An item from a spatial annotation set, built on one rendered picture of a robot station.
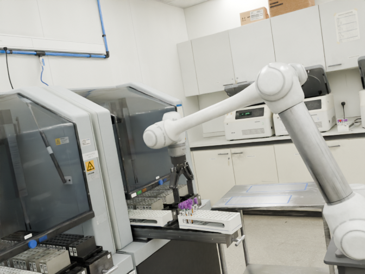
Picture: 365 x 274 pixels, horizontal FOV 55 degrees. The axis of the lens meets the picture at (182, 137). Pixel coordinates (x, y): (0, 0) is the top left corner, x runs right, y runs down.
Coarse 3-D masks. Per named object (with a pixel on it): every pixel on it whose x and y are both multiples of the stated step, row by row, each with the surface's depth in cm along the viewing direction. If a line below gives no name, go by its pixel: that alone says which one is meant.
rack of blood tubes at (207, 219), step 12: (180, 216) 169; (192, 216) 166; (204, 216) 162; (216, 216) 160; (228, 216) 157; (240, 216) 159; (192, 228) 165; (204, 228) 161; (216, 228) 157; (228, 228) 153
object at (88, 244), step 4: (92, 236) 159; (84, 240) 156; (88, 240) 157; (92, 240) 159; (76, 244) 153; (80, 244) 153; (84, 244) 155; (88, 244) 156; (92, 244) 159; (76, 248) 151; (80, 248) 153; (84, 248) 154; (88, 248) 156; (92, 248) 158; (76, 252) 151; (80, 252) 152; (84, 252) 154; (88, 252) 156; (76, 256) 151; (80, 256) 152
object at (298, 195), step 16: (240, 192) 214; (256, 192) 208; (272, 192) 203; (288, 192) 198; (304, 192) 193; (224, 208) 191; (240, 208) 187; (256, 208) 183; (272, 208) 180; (288, 208) 176; (304, 208) 173; (320, 208) 170; (224, 256) 198; (224, 272) 197; (256, 272) 223; (272, 272) 220; (288, 272) 217; (304, 272) 214; (320, 272) 211; (336, 272) 208
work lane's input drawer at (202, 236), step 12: (132, 228) 185; (144, 228) 182; (156, 228) 178; (168, 228) 174; (180, 228) 170; (192, 240) 167; (204, 240) 163; (216, 240) 160; (228, 240) 159; (240, 240) 160
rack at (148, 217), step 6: (132, 210) 198; (138, 210) 196; (144, 210) 193; (150, 210) 191; (156, 210) 189; (162, 210) 187; (168, 210) 186; (132, 216) 186; (138, 216) 184; (144, 216) 182; (150, 216) 180; (156, 216) 179; (162, 216) 177; (168, 216) 182; (132, 222) 187; (138, 222) 191; (144, 222) 190; (150, 222) 189; (156, 222) 187; (162, 222) 177
